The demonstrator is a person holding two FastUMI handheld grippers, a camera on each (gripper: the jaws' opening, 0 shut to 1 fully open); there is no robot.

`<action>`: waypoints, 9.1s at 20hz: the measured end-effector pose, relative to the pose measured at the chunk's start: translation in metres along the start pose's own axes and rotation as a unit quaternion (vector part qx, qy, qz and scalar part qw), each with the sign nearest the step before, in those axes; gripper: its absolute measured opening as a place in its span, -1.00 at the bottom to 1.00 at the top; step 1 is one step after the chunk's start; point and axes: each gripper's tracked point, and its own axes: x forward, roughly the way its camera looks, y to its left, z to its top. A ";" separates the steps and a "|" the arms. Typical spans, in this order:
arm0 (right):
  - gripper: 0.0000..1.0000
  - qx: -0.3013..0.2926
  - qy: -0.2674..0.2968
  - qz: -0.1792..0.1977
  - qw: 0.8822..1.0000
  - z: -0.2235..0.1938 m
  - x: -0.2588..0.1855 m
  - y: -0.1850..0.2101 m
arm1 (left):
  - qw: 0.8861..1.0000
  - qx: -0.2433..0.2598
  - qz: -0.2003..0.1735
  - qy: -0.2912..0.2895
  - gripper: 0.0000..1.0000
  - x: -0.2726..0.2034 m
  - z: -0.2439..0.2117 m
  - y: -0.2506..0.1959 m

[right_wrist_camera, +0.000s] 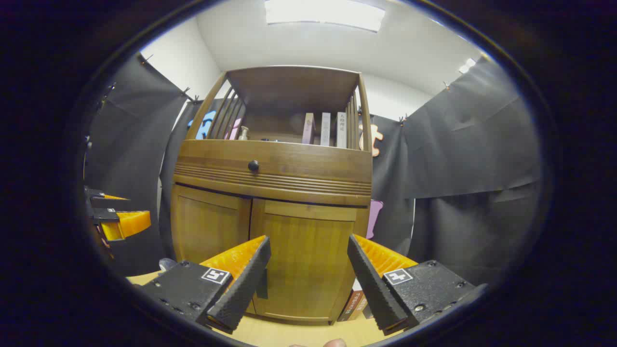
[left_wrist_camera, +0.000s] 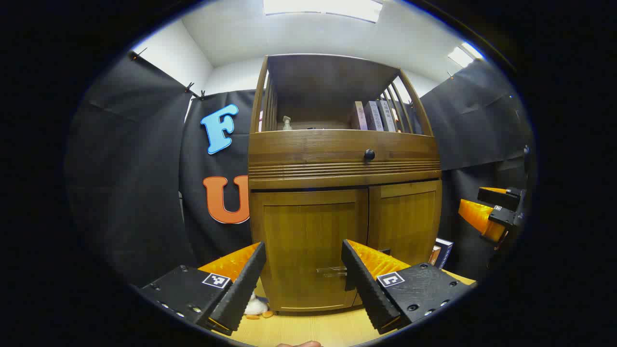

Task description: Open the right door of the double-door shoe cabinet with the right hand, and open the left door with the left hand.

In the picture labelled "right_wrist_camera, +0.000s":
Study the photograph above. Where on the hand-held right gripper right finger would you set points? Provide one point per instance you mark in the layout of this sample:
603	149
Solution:
373	289

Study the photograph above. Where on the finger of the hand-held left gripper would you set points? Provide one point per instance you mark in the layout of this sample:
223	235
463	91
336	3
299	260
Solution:
108	201
127	224

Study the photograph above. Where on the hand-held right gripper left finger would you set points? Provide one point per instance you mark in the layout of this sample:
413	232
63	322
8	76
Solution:
241	294

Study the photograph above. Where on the wooden shoe cabinet door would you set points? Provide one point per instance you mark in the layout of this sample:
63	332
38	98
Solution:
308	255
207	226

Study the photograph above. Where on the wooden double-door shoe cabinet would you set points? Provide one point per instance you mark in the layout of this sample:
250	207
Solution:
289	183

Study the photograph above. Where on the wooden cabinet drawer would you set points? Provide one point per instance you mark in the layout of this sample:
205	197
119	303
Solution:
299	166

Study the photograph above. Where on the brown printed box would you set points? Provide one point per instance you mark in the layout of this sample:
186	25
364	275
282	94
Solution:
354	306

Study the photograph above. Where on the black round drawer knob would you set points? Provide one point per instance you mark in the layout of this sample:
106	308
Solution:
253	166

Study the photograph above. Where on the small pale bottle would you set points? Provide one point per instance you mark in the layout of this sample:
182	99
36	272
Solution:
243	133

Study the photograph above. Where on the white book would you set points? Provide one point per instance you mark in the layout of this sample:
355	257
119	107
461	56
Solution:
341	129

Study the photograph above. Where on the black backdrop cloth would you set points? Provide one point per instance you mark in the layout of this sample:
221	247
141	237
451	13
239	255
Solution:
472	144

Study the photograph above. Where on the small ceiling light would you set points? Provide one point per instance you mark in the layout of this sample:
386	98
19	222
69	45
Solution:
466	65

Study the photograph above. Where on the large ceiling light panel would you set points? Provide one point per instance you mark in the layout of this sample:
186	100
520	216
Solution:
323	13

